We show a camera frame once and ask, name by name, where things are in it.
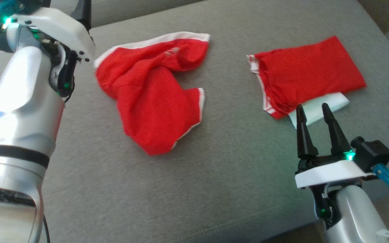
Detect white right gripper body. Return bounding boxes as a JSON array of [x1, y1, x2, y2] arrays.
[[295, 152, 368, 227]]

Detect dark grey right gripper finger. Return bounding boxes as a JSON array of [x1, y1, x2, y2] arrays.
[[321, 103, 352, 158], [296, 105, 318, 160]]

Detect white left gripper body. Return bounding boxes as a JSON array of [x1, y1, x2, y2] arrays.
[[9, 7, 96, 99]]

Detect red jersey shirt white sleeves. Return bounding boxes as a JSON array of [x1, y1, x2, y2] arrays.
[[247, 35, 367, 130]]

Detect red mesh shorts white trim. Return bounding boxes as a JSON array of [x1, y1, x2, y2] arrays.
[[94, 31, 211, 156]]

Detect large grey sofa chaise seat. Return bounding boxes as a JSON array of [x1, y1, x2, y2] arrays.
[[0, 0, 389, 243]]

